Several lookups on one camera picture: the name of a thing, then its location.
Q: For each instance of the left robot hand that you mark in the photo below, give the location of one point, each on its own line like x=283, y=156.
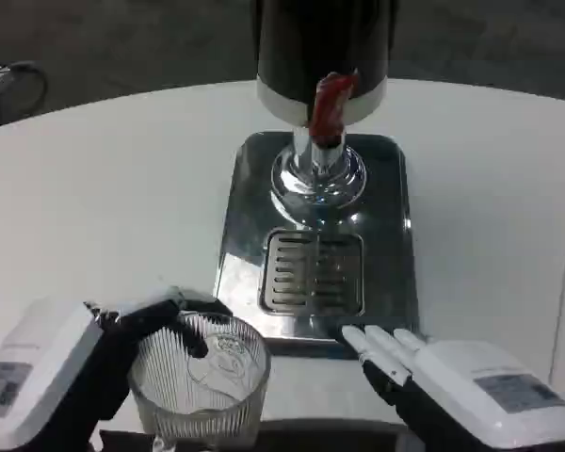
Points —
x=52, y=358

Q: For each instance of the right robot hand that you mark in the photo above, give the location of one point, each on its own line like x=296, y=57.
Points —
x=471, y=395

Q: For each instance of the clear ribbed glass cup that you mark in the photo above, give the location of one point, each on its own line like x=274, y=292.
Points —
x=202, y=372

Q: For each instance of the steel drip tray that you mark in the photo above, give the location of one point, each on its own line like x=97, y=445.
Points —
x=314, y=235

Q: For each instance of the red dispenser tap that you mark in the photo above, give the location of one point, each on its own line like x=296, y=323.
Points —
x=330, y=108

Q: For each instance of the black drink dispenser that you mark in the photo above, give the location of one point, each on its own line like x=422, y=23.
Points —
x=321, y=70

